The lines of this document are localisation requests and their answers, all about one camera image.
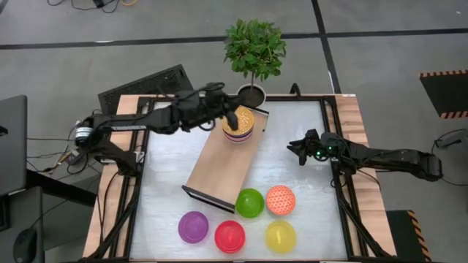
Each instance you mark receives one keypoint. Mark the red translucent plastic bowl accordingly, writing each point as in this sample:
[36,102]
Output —
[229,236]

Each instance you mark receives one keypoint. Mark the dark grey desk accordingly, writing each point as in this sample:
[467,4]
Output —
[55,186]

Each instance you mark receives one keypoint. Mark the white glossy table sheet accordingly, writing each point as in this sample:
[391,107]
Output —
[164,182]

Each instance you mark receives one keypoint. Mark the green potted plant white pot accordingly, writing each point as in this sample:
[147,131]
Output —
[256,47]

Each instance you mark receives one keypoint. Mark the black metal table frame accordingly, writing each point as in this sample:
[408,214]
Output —
[311,98]

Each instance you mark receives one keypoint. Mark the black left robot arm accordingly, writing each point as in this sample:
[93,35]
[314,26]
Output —
[161,118]

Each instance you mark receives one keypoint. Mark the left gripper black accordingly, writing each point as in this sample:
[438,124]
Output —
[217,106]

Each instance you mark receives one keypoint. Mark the wooden tray board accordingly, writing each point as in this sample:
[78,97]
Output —
[219,171]

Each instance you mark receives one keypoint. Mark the black power adapter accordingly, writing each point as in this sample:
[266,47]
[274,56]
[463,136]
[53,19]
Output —
[73,158]

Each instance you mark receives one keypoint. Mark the grey floor device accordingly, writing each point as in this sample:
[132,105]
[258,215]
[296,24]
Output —
[453,139]

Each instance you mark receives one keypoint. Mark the black computer mouse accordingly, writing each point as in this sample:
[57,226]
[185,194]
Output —
[25,245]

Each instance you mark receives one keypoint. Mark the green translucent plastic bowl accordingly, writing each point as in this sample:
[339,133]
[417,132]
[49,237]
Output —
[249,203]

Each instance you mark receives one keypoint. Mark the yellow translucent plastic bowl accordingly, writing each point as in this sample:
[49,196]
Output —
[281,236]

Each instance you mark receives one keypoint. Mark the black hazard striped floor mat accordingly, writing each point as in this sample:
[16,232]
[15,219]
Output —
[446,93]
[404,237]

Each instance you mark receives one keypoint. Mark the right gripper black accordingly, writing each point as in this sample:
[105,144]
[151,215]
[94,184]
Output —
[323,146]

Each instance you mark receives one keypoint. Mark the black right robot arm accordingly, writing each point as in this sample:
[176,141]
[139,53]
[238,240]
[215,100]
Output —
[395,159]

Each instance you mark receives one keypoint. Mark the dark blue patterned ceramic bowl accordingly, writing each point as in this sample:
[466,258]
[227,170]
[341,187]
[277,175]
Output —
[237,137]

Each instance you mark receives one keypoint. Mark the orange patterned ceramic bowl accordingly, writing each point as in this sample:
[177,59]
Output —
[281,200]

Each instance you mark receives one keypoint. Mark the dark grey laptop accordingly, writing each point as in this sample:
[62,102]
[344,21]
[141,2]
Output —
[12,146]

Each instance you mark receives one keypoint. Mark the yellow patterned ceramic bowl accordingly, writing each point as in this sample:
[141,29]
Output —
[244,122]

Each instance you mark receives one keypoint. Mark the purple translucent plastic bowl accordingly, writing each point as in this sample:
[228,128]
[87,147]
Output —
[193,227]

